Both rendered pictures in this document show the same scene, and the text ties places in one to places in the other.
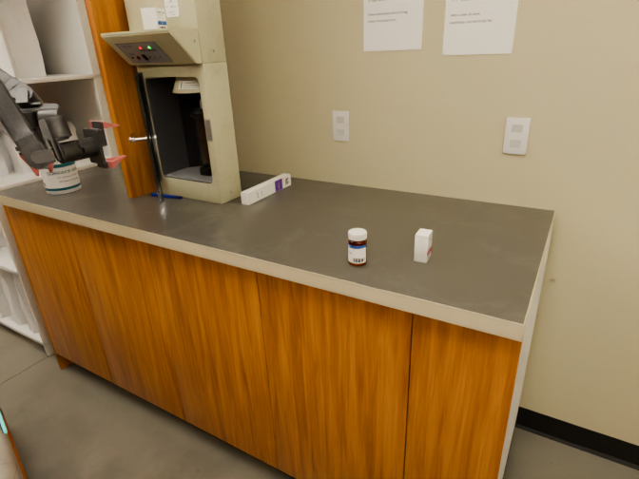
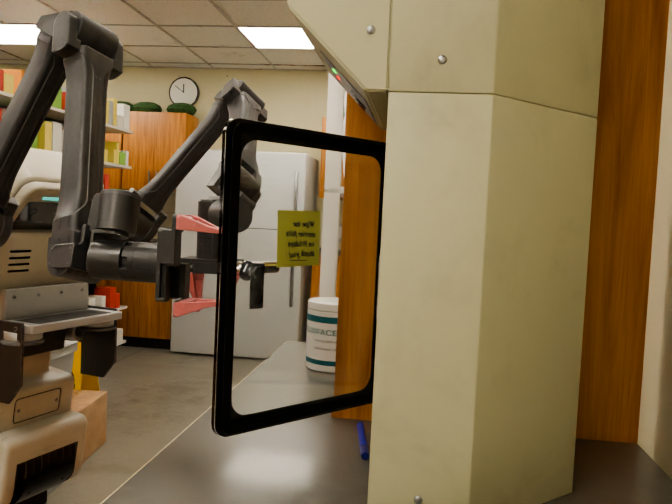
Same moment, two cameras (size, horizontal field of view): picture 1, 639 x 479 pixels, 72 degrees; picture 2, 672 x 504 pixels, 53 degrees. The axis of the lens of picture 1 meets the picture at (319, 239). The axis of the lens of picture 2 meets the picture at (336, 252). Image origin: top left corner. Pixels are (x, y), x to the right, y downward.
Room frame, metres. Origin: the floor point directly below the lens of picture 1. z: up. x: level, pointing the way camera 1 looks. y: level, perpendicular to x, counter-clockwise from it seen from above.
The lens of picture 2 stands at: (1.15, -0.29, 1.27)
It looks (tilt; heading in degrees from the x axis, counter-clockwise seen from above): 3 degrees down; 66
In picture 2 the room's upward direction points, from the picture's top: 3 degrees clockwise
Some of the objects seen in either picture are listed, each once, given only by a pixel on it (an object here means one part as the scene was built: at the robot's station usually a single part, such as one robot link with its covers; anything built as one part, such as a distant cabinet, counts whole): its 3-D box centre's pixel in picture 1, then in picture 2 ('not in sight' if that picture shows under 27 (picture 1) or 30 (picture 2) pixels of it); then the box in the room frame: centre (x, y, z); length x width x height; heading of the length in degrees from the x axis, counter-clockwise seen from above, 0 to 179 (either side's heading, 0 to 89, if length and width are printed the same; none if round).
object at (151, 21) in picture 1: (154, 19); not in sight; (1.51, 0.48, 1.54); 0.05 x 0.05 x 0.06; 75
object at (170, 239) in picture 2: (106, 131); (202, 241); (1.37, 0.64, 1.23); 0.09 x 0.07 x 0.07; 149
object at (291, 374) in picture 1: (250, 312); not in sight; (1.54, 0.30, 0.45); 2.05 x 0.67 x 0.90; 58
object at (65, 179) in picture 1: (59, 172); not in sight; (1.76, 1.05, 1.02); 0.13 x 0.13 x 0.15
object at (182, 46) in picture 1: (150, 47); (352, 75); (1.53, 0.51, 1.46); 0.32 x 0.12 x 0.10; 58
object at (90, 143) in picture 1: (87, 147); (152, 262); (1.30, 0.67, 1.20); 0.07 x 0.07 x 0.10; 59
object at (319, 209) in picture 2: (148, 136); (310, 276); (1.50, 0.56, 1.19); 0.30 x 0.01 x 0.40; 20
